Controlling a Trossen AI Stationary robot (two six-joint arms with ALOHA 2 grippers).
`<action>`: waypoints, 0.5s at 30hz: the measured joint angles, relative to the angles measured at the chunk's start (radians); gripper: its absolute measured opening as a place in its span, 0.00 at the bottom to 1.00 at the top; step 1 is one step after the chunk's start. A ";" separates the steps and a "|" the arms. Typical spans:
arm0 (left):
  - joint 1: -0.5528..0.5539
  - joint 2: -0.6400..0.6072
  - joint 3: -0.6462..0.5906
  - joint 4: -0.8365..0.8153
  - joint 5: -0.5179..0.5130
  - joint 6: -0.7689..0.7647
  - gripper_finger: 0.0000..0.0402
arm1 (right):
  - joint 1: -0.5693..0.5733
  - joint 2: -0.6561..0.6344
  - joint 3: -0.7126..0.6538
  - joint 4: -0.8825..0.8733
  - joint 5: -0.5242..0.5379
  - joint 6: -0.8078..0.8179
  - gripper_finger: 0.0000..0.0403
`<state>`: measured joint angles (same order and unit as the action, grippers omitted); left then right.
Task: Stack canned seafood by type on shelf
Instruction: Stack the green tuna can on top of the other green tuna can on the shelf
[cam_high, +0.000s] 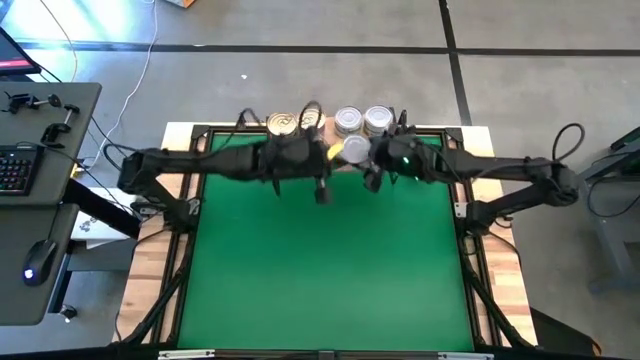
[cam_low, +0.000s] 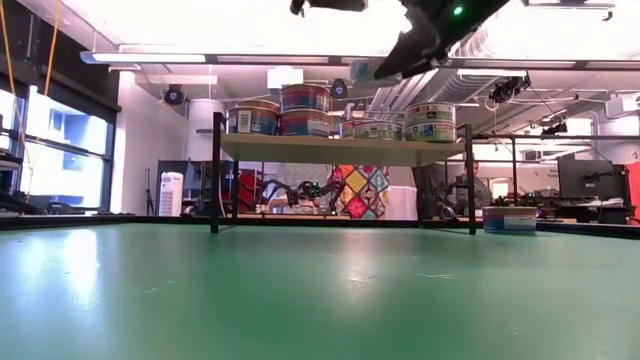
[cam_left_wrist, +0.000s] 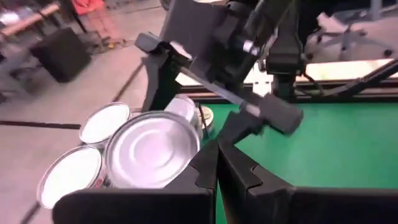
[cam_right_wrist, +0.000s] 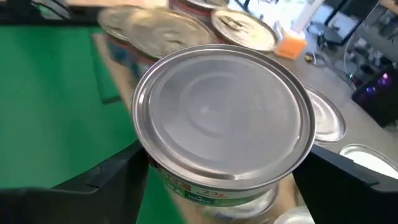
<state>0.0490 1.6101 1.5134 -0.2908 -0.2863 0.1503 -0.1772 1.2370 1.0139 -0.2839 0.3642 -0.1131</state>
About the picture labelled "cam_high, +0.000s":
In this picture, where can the black computer mouse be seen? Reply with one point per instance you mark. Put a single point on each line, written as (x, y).
(40, 260)

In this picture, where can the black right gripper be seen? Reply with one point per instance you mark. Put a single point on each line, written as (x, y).
(405, 155)

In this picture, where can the green table mat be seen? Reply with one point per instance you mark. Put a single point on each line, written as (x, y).
(325, 275)

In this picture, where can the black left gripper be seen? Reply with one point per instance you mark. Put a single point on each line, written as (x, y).
(295, 157)

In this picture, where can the orange object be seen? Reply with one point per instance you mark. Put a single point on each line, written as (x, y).
(182, 3)

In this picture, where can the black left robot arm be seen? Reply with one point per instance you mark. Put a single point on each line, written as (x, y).
(200, 161)

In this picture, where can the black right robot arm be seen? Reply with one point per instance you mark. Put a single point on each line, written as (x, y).
(500, 167)

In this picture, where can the black desk clamp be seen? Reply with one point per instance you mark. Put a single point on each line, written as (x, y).
(20, 101)
(52, 132)

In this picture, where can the short black floor tape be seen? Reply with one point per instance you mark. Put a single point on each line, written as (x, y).
(452, 60)

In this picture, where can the black metal rig frame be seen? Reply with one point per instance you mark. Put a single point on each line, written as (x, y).
(275, 356)

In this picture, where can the white cardboard box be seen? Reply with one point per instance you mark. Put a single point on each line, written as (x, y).
(95, 230)

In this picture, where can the black computer monitor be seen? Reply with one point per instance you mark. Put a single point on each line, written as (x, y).
(15, 55)

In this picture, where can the black connector box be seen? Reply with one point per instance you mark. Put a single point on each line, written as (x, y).
(142, 207)

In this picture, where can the small black knob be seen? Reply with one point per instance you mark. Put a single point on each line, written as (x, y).
(68, 312)

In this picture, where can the small white mounting plate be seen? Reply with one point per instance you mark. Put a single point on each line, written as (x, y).
(460, 209)
(193, 206)

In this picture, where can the wooden shelf with black legs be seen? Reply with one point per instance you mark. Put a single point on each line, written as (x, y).
(330, 131)

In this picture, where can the backlit black keyboard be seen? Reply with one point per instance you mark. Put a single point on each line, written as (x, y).
(17, 172)

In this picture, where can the silver metal bracket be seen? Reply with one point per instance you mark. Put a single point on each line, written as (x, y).
(465, 356)
(187, 354)

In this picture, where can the grey metal stand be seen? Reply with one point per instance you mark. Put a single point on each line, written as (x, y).
(615, 235)

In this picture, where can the long black floor tape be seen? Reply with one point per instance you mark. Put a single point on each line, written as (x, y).
(300, 49)

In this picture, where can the dark grey desk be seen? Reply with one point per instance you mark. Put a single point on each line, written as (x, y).
(65, 250)

